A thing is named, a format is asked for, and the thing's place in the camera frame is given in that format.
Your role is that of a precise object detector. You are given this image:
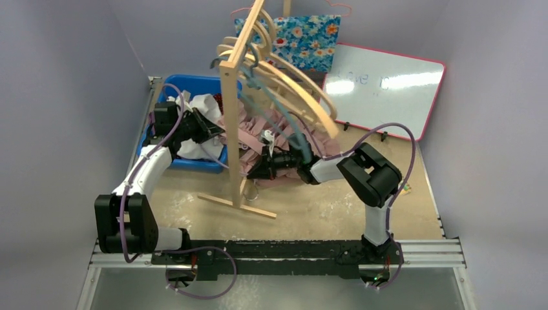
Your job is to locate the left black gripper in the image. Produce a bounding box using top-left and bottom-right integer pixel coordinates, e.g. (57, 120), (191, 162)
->
(173, 108), (223, 145)

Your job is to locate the grey white t-shirt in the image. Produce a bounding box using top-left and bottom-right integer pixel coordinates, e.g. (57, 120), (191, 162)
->
(174, 90), (224, 160)

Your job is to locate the red polka dot skirt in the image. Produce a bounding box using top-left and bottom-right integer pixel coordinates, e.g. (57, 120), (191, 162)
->
(213, 93), (224, 114)

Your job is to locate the blue-grey plastic hanger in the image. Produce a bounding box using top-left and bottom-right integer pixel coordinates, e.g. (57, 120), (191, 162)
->
(210, 56), (299, 148)

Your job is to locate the blue floral cloth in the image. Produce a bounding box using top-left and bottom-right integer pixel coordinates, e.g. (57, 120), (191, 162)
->
(233, 15), (343, 74)

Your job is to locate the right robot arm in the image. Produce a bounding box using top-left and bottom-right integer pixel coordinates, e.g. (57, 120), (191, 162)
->
(248, 143), (402, 263)

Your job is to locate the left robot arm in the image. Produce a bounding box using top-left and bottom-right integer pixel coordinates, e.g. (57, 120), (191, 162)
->
(94, 101), (224, 264)

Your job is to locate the blue plastic bin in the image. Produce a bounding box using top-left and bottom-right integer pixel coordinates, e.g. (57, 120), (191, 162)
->
(136, 74), (227, 174)

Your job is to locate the wooden clothes rack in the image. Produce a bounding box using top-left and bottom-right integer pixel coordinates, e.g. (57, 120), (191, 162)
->
(197, 0), (298, 220)

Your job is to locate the orange card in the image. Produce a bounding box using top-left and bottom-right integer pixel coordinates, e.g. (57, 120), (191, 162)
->
(400, 183), (412, 195)

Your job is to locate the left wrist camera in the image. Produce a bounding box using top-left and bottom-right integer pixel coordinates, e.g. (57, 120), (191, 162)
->
(167, 90), (191, 110)

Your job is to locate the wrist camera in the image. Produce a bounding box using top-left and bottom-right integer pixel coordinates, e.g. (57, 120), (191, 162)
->
(167, 90), (191, 110)
(260, 130), (275, 156)

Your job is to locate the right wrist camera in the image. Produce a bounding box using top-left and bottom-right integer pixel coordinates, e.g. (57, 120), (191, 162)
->
(260, 130), (275, 156)

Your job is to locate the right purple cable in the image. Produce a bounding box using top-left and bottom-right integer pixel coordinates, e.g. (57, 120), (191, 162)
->
(295, 123), (417, 245)

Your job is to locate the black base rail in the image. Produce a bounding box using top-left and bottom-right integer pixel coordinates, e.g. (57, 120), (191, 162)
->
(90, 237), (467, 284)

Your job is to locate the whiteboard with pink frame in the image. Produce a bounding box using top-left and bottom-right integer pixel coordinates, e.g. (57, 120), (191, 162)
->
(323, 43), (446, 141)

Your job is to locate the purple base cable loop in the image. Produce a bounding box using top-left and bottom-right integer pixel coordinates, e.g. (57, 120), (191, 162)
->
(164, 246), (238, 300)

